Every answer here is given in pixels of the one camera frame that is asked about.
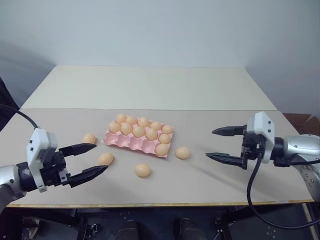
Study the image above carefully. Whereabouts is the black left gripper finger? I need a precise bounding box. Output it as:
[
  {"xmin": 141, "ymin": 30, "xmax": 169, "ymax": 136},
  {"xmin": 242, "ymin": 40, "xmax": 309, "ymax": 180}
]
[
  {"xmin": 66, "ymin": 164, "xmax": 110, "ymax": 189},
  {"xmin": 58, "ymin": 142, "xmax": 98, "ymax": 158}
]

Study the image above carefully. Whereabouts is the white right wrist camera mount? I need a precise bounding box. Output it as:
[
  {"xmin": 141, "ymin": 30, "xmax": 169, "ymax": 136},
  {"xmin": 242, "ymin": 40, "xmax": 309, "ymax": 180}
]
[{"xmin": 245, "ymin": 111, "xmax": 276, "ymax": 165}]

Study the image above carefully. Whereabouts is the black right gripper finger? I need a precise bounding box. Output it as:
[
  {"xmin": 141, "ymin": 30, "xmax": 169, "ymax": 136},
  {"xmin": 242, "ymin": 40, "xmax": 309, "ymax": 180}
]
[
  {"xmin": 205, "ymin": 152, "xmax": 248, "ymax": 171},
  {"xmin": 211, "ymin": 124, "xmax": 248, "ymax": 137}
]

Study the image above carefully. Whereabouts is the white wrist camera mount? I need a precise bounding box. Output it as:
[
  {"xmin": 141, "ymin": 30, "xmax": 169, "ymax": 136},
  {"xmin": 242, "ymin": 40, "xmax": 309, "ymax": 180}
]
[
  {"xmin": 245, "ymin": 111, "xmax": 276, "ymax": 165},
  {"xmin": 26, "ymin": 127, "xmax": 59, "ymax": 193}
]

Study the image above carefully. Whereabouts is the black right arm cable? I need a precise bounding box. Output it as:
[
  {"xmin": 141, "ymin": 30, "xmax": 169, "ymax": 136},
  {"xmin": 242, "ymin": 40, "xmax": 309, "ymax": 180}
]
[{"xmin": 245, "ymin": 147, "xmax": 320, "ymax": 229}]

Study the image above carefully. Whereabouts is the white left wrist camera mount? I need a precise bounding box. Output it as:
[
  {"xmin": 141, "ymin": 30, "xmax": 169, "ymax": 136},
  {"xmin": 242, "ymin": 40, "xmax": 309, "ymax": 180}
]
[{"xmin": 26, "ymin": 127, "xmax": 59, "ymax": 193}]

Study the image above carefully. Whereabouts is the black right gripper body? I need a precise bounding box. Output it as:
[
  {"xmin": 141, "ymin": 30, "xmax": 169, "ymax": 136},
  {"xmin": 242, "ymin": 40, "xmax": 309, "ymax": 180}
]
[{"xmin": 239, "ymin": 129, "xmax": 266, "ymax": 166}]

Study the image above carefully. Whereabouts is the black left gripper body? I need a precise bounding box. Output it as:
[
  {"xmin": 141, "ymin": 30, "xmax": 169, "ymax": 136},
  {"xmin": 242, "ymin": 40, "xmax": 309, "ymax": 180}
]
[{"xmin": 39, "ymin": 149, "xmax": 74, "ymax": 188}]

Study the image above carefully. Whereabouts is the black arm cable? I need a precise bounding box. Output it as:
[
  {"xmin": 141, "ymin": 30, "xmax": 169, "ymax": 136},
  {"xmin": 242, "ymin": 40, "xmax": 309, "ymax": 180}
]
[
  {"xmin": 245, "ymin": 147, "xmax": 320, "ymax": 229},
  {"xmin": 0, "ymin": 104, "xmax": 40, "ymax": 130}
]

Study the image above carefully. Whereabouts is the dark rounded shape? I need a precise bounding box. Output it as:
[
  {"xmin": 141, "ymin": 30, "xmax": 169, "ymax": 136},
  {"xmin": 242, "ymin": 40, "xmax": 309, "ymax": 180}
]
[
  {"xmin": 178, "ymin": 217, "xmax": 195, "ymax": 240},
  {"xmin": 116, "ymin": 219, "xmax": 141, "ymax": 240}
]

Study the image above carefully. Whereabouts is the wooden table leg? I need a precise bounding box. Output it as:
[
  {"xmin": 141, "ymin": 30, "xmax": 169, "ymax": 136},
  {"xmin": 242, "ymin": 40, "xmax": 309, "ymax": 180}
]
[{"xmin": 300, "ymin": 202, "xmax": 317, "ymax": 240}]

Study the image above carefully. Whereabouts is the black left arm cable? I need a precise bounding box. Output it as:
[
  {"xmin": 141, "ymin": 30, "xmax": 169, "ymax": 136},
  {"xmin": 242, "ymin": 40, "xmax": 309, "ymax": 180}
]
[{"xmin": 0, "ymin": 104, "xmax": 40, "ymax": 130}]

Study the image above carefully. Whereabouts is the pink egg tray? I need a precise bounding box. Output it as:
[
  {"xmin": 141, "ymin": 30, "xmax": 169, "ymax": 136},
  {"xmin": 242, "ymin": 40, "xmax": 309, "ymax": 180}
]
[{"xmin": 103, "ymin": 121, "xmax": 174, "ymax": 159}]

